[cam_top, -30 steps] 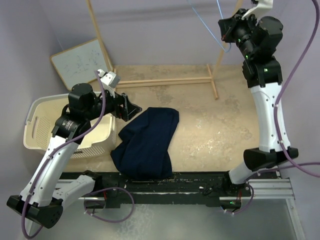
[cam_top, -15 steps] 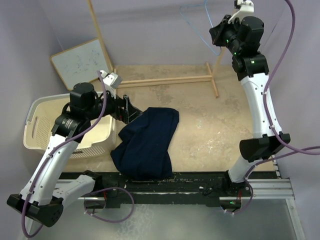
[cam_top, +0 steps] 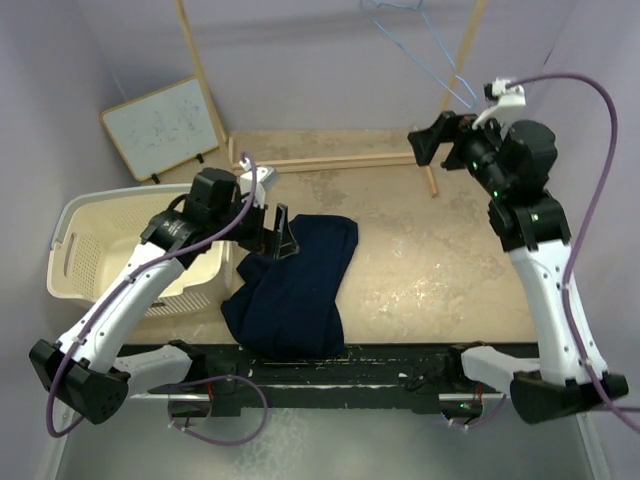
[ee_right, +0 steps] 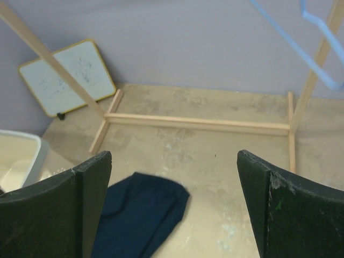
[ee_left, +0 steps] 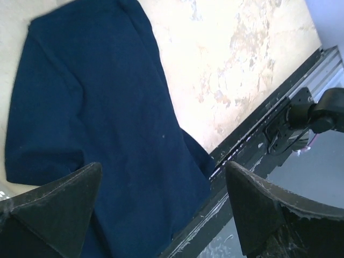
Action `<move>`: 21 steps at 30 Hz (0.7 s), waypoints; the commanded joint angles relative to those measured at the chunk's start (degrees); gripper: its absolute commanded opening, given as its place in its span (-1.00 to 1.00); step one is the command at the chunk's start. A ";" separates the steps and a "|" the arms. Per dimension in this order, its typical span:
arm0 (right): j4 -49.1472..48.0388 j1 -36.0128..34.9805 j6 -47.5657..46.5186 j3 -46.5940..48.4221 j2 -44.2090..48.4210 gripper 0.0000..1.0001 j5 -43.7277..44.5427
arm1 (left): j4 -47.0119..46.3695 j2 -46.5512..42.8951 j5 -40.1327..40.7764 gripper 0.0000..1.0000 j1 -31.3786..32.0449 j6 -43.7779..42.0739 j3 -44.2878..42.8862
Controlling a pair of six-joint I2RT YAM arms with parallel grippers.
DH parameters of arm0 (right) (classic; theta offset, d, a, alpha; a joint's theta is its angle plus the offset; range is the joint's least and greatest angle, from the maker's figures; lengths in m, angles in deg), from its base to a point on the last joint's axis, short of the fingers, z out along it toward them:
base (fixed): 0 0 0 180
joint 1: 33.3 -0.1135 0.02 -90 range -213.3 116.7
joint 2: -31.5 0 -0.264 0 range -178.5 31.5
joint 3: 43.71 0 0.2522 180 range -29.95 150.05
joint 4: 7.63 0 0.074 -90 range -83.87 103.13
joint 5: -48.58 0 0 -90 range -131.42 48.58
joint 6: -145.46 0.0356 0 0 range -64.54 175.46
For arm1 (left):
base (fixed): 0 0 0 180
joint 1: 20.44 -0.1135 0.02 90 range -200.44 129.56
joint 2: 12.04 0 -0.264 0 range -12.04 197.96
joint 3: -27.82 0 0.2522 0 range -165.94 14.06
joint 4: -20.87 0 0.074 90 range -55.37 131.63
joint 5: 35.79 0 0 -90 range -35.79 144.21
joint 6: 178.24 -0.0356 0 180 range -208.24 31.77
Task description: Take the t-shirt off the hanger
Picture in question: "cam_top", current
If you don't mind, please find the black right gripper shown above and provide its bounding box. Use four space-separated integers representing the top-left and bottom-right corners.
409 108 512 198

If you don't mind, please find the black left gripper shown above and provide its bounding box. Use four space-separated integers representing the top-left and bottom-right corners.
210 191 298 258

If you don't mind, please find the navy blue t shirt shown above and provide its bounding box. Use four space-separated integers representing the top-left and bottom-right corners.
221 214 359 361

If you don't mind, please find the light blue wire hanger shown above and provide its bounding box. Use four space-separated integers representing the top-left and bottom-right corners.
357 0 478 109

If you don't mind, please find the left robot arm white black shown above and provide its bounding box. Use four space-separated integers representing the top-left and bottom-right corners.
29 161 299 437

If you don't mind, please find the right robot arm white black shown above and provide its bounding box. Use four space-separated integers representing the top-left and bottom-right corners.
407 111 629 425

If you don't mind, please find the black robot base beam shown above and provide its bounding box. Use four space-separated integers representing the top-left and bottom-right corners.
119 342 506 416

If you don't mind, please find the wooden clothes rack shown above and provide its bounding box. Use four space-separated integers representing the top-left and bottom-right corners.
173 0 488 173

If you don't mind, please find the cream plastic laundry basket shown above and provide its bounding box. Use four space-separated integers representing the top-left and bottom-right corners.
47 184 233 317

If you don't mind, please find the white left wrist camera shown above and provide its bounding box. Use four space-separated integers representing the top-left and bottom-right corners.
238 154 278 209

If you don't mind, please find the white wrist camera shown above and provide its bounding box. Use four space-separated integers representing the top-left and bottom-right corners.
238 154 278 209
472 77 526 130

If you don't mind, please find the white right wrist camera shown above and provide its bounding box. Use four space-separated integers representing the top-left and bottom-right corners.
472 77 526 130

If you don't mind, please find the small whiteboard wooden frame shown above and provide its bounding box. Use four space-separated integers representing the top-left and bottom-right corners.
101 77 220 182

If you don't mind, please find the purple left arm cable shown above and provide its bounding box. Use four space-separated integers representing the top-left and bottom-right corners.
45 152 259 439

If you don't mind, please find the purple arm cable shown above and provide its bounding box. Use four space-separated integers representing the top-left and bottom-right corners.
45 152 259 439
447 73 640 434

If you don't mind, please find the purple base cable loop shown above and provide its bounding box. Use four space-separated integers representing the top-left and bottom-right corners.
167 373 273 447

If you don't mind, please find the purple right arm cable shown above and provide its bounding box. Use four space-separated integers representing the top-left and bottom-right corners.
447 73 640 434

